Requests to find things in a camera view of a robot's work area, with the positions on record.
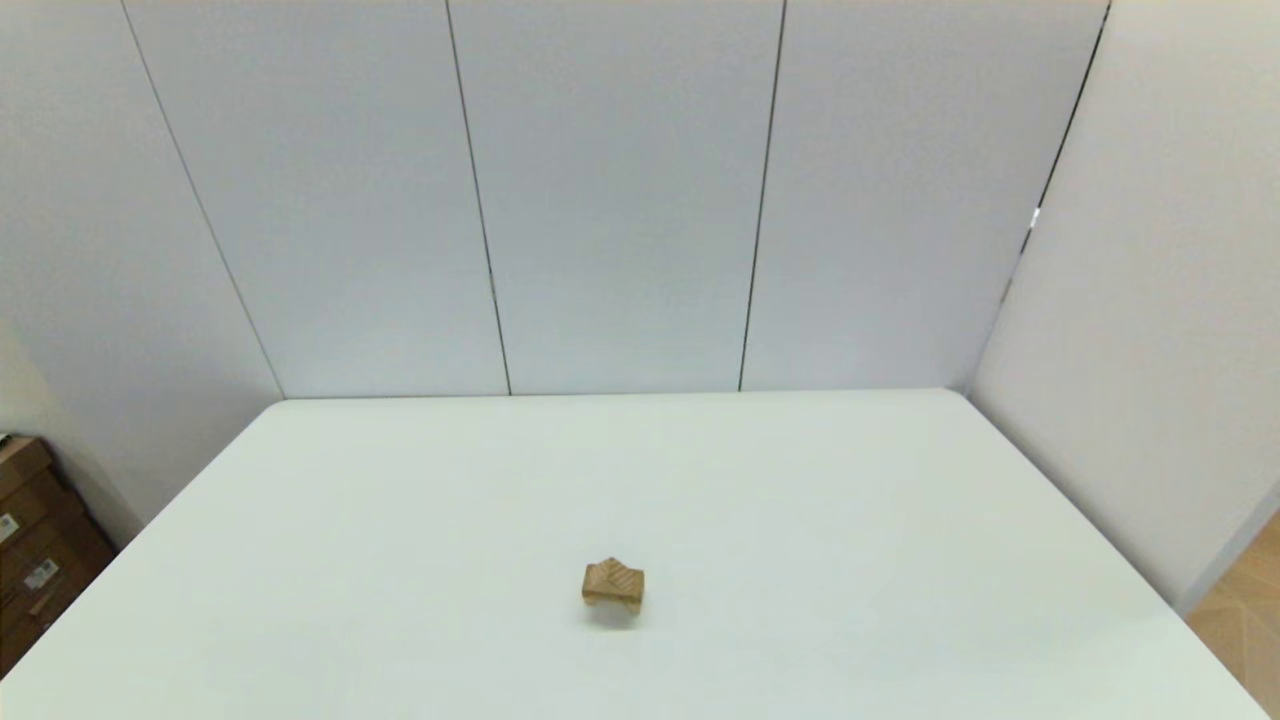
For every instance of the triangular wooden building block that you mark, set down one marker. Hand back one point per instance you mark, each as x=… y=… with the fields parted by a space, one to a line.
x=613 y=573

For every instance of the brown cardboard box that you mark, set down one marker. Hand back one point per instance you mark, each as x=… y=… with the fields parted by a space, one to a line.
x=20 y=462
x=60 y=590
x=45 y=515

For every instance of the rectangular wooden building block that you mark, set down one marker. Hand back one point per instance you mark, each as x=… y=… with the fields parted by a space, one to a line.
x=598 y=594

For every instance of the arched wooden building block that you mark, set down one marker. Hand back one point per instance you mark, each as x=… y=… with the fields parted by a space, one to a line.
x=632 y=606

